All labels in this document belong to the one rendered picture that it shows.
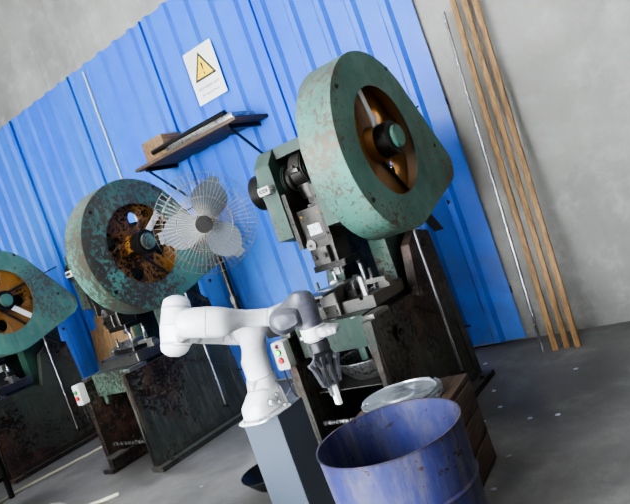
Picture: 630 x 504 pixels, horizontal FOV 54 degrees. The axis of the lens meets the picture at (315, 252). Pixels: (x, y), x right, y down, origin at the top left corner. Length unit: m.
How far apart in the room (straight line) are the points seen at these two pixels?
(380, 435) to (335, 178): 1.01
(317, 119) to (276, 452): 1.31
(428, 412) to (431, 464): 0.35
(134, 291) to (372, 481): 2.45
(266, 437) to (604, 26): 2.63
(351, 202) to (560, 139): 1.58
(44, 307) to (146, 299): 1.81
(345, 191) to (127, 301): 1.74
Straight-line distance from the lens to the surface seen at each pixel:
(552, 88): 3.72
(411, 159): 3.04
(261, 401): 2.43
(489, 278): 3.94
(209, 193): 3.55
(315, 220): 2.93
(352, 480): 1.66
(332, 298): 2.86
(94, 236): 3.75
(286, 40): 4.43
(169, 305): 2.24
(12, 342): 5.33
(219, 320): 2.13
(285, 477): 2.54
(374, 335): 2.67
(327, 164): 2.46
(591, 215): 3.74
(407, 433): 2.01
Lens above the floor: 1.08
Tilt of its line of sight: 2 degrees down
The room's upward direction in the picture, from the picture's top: 19 degrees counter-clockwise
